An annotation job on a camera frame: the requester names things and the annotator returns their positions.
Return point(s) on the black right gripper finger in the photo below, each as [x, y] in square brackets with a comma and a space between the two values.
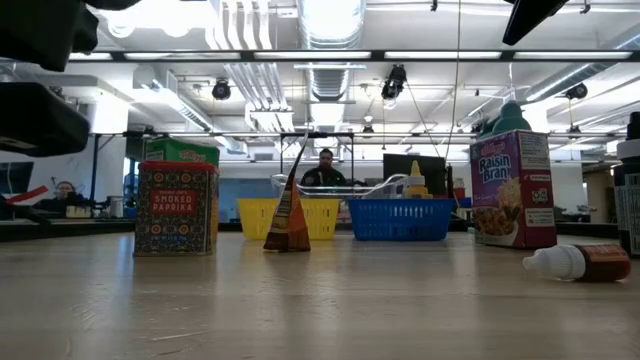
[530, 17]

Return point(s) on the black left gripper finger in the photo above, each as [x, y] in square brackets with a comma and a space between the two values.
[40, 32]
[40, 120]

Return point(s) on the smoked paprika tin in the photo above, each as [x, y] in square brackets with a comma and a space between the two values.
[175, 210]

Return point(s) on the large black dropper bottle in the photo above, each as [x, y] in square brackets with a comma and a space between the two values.
[631, 210]

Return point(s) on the blue slotted plastic basket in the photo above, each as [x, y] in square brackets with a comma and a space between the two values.
[400, 220]

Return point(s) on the small brown dropper bottle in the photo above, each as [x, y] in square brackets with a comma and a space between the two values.
[600, 262]

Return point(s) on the red flat bar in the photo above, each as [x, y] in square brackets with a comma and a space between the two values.
[30, 195]

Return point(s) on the person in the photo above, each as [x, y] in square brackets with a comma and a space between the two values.
[324, 172]
[62, 197]

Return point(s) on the black ceiling spotlight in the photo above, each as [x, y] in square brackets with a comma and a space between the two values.
[395, 80]
[576, 91]
[221, 90]

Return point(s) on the green cereal box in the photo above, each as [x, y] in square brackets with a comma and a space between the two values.
[180, 150]

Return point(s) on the purple Raisin Bran box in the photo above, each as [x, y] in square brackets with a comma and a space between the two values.
[512, 200]

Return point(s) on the black monitor back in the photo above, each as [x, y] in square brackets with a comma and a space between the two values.
[400, 170]

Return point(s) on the yellow slotted plastic basket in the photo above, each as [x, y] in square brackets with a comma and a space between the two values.
[252, 217]

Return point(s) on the clear plastic bin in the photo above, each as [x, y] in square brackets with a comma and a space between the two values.
[350, 190]

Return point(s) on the brown stand-up pouch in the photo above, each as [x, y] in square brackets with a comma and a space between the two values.
[289, 225]

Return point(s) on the dark wall screen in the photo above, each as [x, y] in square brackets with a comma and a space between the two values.
[15, 175]

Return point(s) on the silver ventilation duct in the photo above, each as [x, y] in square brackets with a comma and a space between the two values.
[330, 30]

